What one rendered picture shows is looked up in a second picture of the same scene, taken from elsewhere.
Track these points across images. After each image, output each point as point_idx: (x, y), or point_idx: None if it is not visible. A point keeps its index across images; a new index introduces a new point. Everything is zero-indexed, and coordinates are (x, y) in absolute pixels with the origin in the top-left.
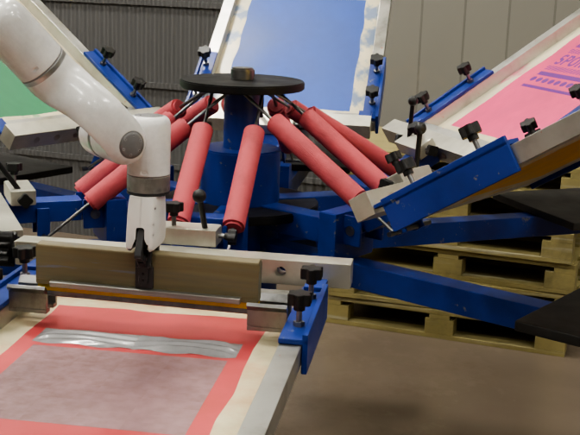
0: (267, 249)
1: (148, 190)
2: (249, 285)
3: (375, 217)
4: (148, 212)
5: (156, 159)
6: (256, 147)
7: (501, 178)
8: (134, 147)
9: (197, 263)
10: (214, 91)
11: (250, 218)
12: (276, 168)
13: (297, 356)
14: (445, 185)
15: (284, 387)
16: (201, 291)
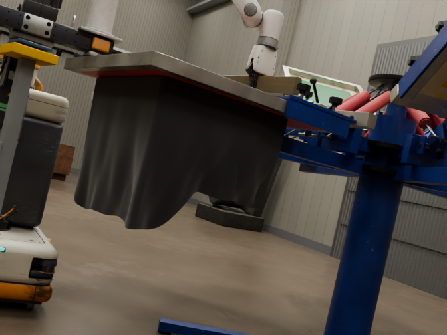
0: (389, 169)
1: (261, 42)
2: (290, 88)
3: (405, 104)
4: (257, 50)
5: (268, 27)
6: (382, 98)
7: (446, 42)
8: (251, 10)
9: (273, 78)
10: (376, 77)
11: (375, 141)
12: (408, 129)
13: (277, 97)
14: (423, 60)
15: (243, 84)
16: (271, 92)
